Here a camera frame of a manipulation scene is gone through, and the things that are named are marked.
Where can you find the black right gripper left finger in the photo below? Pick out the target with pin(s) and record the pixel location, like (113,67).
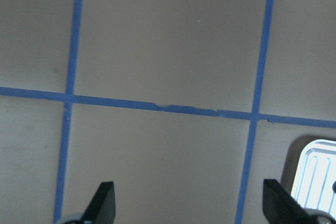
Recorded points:
(101,208)

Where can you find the silver ribbed metal tray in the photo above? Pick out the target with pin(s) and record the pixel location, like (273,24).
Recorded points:
(315,175)

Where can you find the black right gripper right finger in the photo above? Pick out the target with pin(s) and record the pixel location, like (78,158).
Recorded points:
(280,207)

